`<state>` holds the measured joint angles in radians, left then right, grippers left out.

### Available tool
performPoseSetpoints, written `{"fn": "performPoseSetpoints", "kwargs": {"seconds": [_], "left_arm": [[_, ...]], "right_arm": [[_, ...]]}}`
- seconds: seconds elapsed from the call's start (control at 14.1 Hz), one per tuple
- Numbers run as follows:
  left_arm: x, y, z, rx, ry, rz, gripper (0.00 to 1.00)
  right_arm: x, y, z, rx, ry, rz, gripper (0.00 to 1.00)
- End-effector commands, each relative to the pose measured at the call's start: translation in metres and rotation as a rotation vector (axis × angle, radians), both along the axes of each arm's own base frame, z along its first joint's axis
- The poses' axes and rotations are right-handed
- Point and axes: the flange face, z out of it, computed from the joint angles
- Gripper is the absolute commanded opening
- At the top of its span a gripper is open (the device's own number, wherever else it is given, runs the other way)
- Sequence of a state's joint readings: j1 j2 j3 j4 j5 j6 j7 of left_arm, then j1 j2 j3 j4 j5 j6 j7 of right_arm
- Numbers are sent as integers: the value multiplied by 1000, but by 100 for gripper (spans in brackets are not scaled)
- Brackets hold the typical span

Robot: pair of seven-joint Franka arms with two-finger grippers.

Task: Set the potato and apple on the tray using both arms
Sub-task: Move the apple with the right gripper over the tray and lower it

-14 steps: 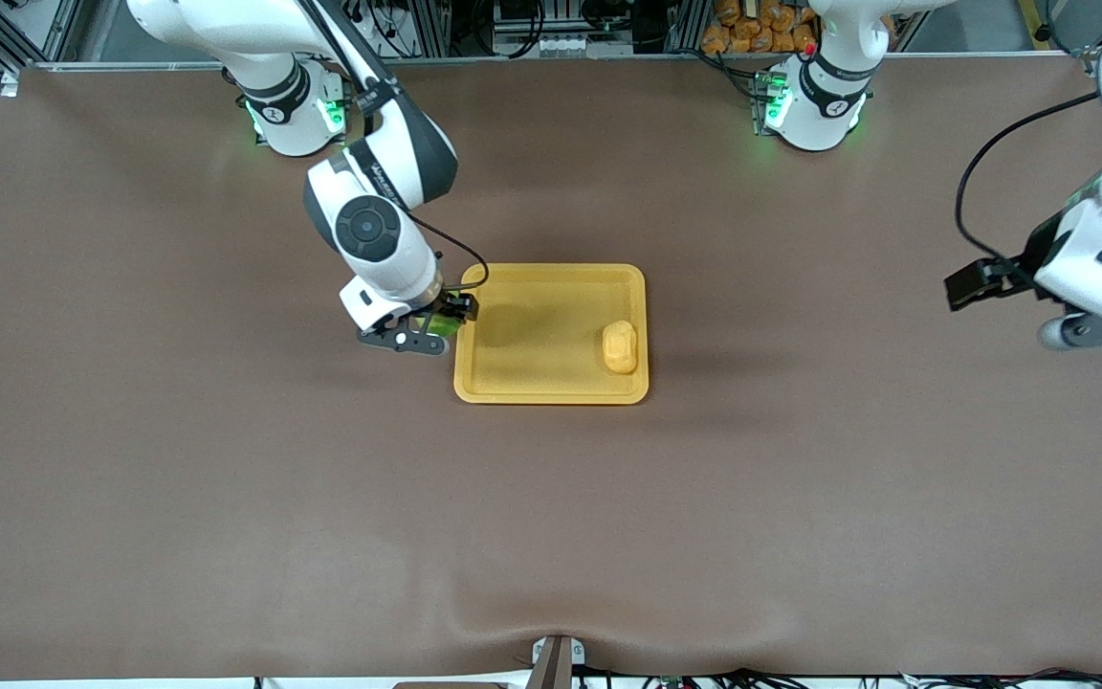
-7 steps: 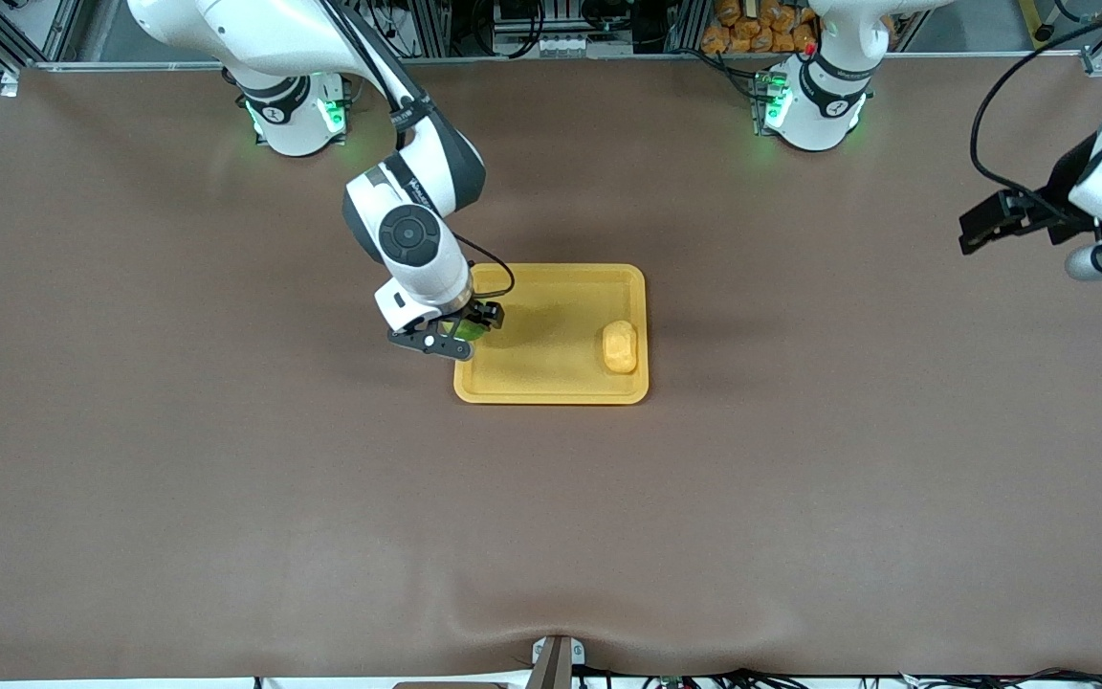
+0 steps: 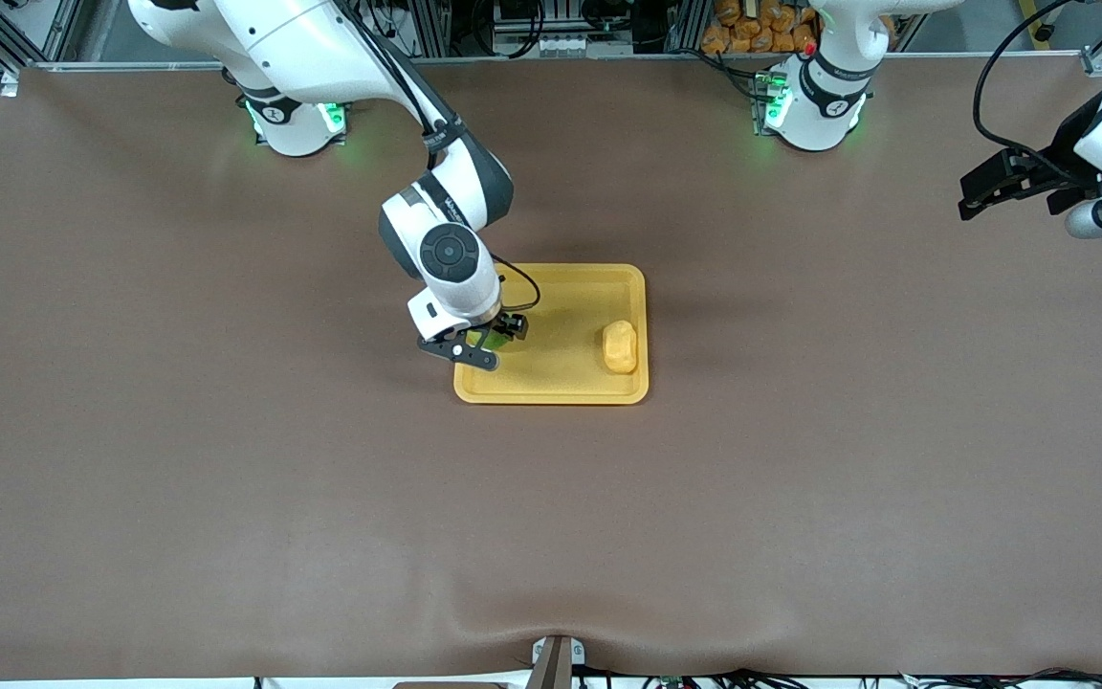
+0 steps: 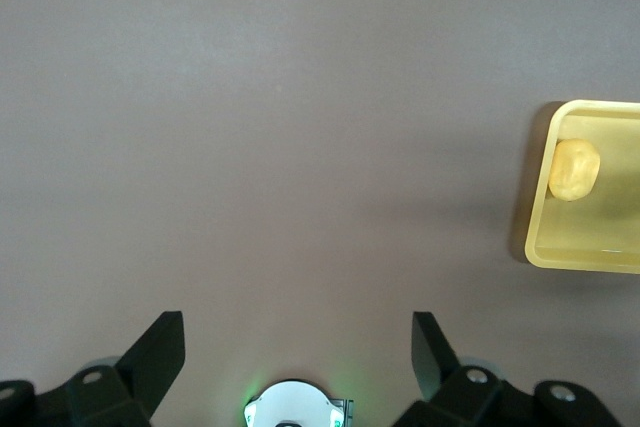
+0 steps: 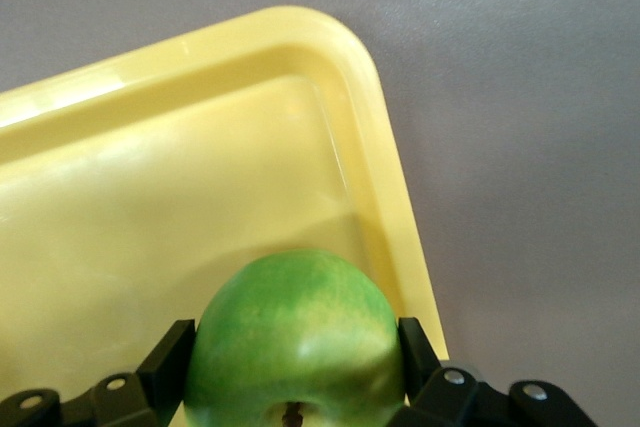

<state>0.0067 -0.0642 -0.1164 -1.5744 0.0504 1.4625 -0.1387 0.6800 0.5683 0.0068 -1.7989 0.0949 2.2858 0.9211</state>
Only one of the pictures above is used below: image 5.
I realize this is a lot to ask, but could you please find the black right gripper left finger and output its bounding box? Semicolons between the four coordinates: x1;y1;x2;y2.
0;318;197;427

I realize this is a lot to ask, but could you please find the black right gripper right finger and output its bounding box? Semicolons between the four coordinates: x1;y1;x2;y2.
387;316;601;427

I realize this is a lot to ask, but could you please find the green apple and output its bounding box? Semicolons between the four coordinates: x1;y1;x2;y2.
183;248;407;427

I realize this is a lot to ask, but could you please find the yellow plastic tray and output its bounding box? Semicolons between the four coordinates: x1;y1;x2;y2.
0;5;450;427

